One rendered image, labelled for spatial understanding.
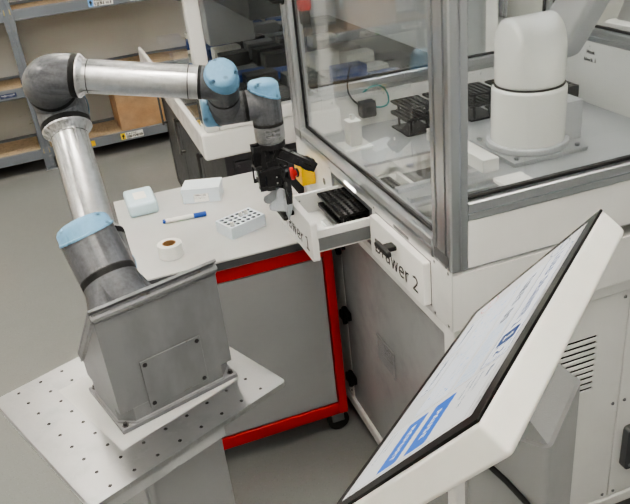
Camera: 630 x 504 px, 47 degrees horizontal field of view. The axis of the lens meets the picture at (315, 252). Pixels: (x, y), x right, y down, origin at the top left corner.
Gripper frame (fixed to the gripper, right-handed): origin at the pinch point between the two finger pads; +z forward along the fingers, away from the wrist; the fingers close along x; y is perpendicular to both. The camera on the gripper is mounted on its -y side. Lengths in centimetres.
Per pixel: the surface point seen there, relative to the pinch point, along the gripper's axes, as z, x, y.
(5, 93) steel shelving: 32, -356, 91
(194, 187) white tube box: 9, -55, 16
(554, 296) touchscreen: -29, 104, -5
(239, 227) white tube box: 11.6, -22.1, 9.5
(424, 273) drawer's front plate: 0.2, 46.0, -16.3
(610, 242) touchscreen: -27, 93, -22
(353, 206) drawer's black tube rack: 0.6, 4.9, -16.5
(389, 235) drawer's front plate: -1.6, 28.9, -16.0
